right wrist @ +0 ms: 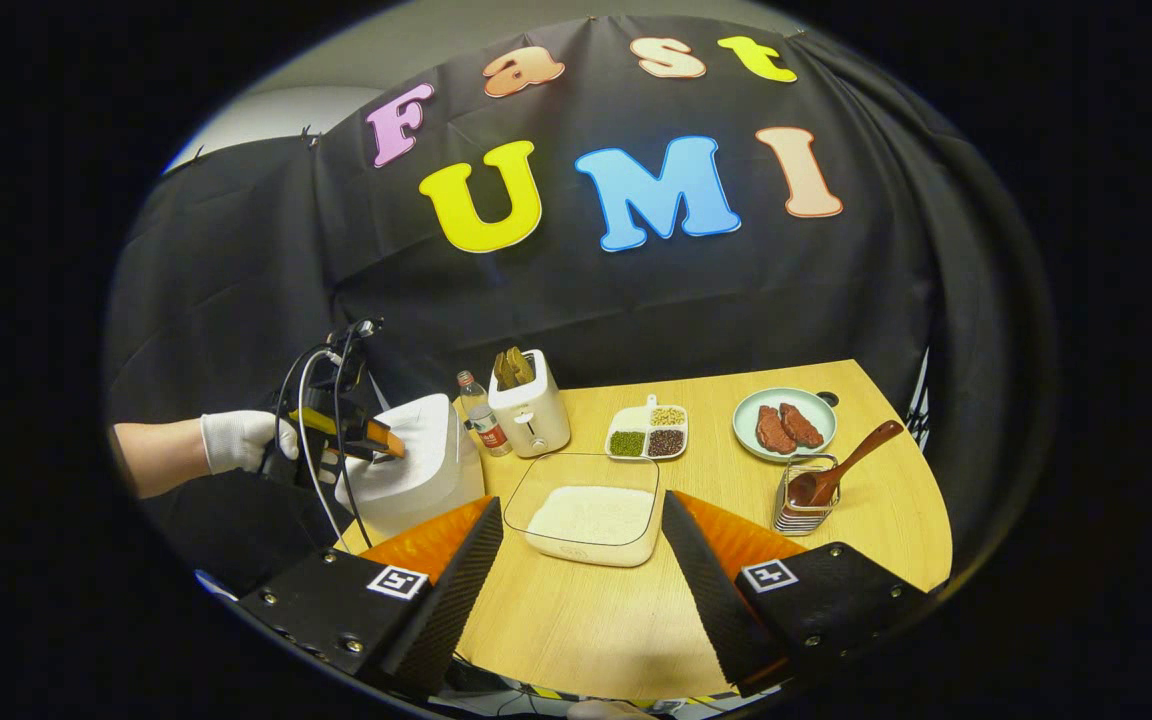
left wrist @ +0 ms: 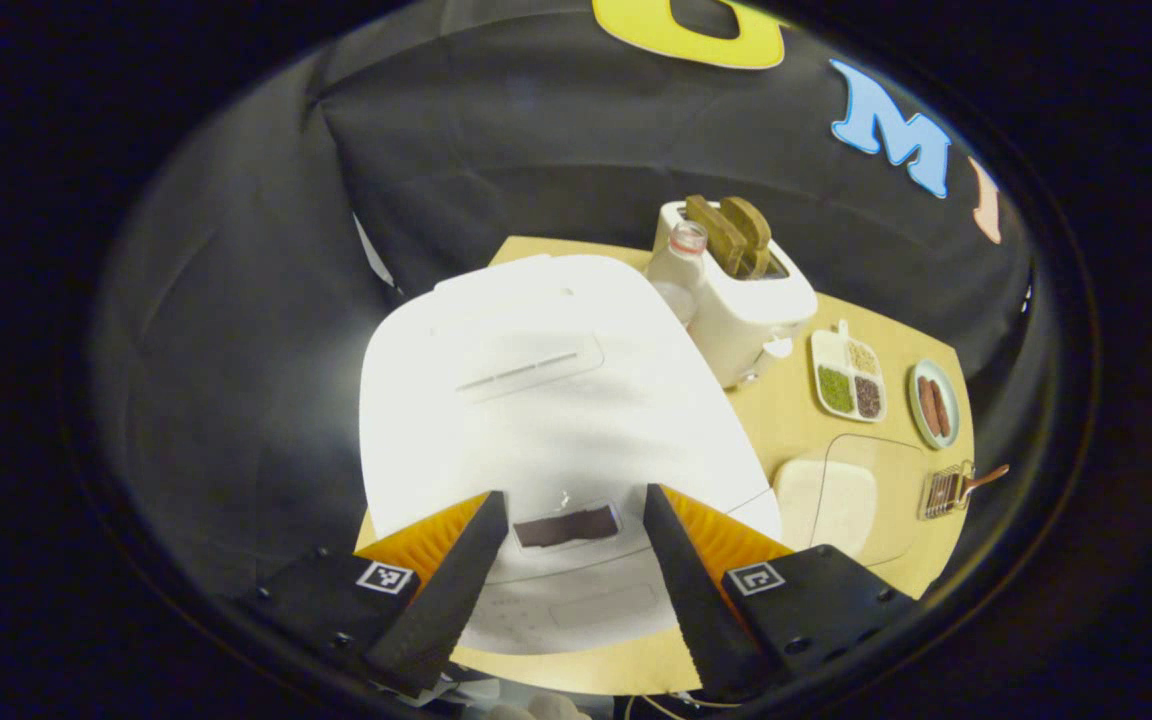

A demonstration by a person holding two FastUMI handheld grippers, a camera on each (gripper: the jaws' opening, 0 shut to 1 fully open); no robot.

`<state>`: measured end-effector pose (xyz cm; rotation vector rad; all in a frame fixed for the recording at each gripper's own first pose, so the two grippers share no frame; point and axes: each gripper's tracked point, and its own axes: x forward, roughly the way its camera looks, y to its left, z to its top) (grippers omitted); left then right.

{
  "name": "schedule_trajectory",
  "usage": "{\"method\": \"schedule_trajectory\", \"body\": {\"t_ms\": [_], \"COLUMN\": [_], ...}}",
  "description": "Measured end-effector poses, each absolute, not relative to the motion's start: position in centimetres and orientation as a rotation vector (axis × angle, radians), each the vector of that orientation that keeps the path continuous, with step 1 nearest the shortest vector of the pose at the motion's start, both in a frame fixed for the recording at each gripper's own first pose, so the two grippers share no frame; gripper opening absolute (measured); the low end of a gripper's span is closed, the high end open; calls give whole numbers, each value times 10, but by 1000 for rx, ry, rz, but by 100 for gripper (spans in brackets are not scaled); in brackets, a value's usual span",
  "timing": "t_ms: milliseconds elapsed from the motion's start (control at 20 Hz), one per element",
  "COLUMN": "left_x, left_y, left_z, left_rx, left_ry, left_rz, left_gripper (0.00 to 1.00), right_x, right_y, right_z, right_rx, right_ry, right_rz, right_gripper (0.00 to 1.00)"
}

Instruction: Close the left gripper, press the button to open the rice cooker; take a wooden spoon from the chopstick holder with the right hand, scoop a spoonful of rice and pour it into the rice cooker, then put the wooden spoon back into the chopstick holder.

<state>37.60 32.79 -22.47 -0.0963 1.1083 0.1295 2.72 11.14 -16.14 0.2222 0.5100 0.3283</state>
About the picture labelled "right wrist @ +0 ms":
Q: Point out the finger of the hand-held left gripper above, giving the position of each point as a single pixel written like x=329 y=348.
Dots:
x=351 y=430

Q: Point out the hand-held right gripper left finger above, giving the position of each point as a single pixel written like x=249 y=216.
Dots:
x=446 y=600

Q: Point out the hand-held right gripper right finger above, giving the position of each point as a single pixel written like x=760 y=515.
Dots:
x=711 y=600

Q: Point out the white rice cooker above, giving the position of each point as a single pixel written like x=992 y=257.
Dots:
x=426 y=470

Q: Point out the clear container of rice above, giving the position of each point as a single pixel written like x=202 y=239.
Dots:
x=591 y=515

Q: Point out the brown wooden spoon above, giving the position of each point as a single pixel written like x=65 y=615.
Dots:
x=861 y=450

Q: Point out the plastic bottle with red label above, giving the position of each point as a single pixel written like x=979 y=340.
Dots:
x=484 y=420

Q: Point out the brown toast slice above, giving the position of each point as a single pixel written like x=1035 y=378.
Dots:
x=522 y=365
x=504 y=370

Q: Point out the white divided dish of beans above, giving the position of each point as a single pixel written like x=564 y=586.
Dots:
x=648 y=432

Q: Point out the white toaster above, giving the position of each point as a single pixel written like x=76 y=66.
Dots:
x=531 y=420

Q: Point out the red meat piece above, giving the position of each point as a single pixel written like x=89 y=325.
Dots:
x=774 y=430
x=802 y=425

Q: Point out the pale green plate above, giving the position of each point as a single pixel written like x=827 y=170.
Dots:
x=821 y=412

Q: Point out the black backdrop cloth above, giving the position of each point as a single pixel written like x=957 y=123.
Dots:
x=836 y=280

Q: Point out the white metal frame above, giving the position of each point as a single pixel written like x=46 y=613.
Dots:
x=921 y=400

